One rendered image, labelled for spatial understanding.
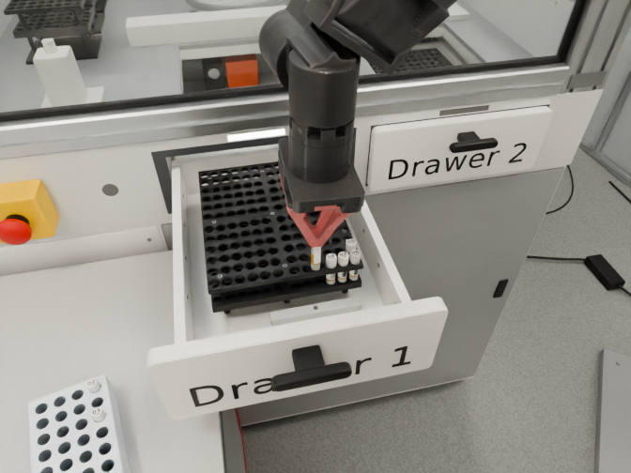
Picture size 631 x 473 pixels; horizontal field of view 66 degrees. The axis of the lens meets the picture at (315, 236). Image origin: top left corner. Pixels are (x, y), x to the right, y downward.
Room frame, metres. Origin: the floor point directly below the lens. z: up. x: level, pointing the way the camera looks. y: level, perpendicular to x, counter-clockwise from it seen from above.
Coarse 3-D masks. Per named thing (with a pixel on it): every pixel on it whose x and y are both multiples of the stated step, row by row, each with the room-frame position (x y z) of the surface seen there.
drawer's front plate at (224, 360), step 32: (320, 320) 0.28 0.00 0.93; (352, 320) 0.28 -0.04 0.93; (384, 320) 0.28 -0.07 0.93; (416, 320) 0.29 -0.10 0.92; (160, 352) 0.24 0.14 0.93; (192, 352) 0.24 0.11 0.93; (224, 352) 0.25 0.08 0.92; (256, 352) 0.25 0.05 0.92; (288, 352) 0.26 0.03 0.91; (352, 352) 0.27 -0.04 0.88; (384, 352) 0.28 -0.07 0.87; (416, 352) 0.29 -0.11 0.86; (160, 384) 0.23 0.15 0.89; (192, 384) 0.24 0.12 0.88; (224, 384) 0.24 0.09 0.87; (256, 384) 0.25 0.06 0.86; (320, 384) 0.26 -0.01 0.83; (192, 416) 0.24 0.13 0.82
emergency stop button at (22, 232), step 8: (0, 224) 0.45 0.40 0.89; (8, 224) 0.45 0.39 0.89; (16, 224) 0.45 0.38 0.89; (24, 224) 0.46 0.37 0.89; (0, 232) 0.45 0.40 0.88; (8, 232) 0.45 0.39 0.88; (16, 232) 0.45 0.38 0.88; (24, 232) 0.45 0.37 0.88; (8, 240) 0.45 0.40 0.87; (16, 240) 0.45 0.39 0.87; (24, 240) 0.45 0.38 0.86
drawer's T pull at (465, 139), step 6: (462, 132) 0.64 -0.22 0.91; (468, 132) 0.64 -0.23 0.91; (474, 132) 0.64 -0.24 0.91; (462, 138) 0.62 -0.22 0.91; (468, 138) 0.62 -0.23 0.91; (474, 138) 0.62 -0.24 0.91; (486, 138) 0.62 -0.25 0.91; (492, 138) 0.62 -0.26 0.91; (456, 144) 0.61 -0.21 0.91; (462, 144) 0.61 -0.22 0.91; (468, 144) 0.61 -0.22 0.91; (474, 144) 0.61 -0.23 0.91; (480, 144) 0.61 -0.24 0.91; (486, 144) 0.61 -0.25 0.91; (492, 144) 0.61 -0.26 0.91; (456, 150) 0.60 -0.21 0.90; (462, 150) 0.60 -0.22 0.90; (468, 150) 0.60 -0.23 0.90; (474, 150) 0.61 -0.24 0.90
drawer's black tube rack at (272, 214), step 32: (224, 192) 0.51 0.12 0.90; (256, 192) 0.51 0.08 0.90; (224, 224) 0.44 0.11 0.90; (256, 224) 0.48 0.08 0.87; (288, 224) 0.44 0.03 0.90; (224, 256) 0.39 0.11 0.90; (256, 256) 0.39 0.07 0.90; (288, 256) 0.39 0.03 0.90; (256, 288) 0.37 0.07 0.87; (288, 288) 0.37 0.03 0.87; (320, 288) 0.37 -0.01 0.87; (352, 288) 0.37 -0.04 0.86
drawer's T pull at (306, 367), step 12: (300, 348) 0.26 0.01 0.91; (312, 348) 0.26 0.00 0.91; (300, 360) 0.25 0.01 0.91; (312, 360) 0.25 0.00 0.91; (300, 372) 0.23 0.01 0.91; (312, 372) 0.23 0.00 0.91; (324, 372) 0.23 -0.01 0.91; (336, 372) 0.23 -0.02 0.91; (348, 372) 0.23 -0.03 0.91; (276, 384) 0.22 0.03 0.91; (288, 384) 0.22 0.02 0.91; (300, 384) 0.22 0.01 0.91; (312, 384) 0.23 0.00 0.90
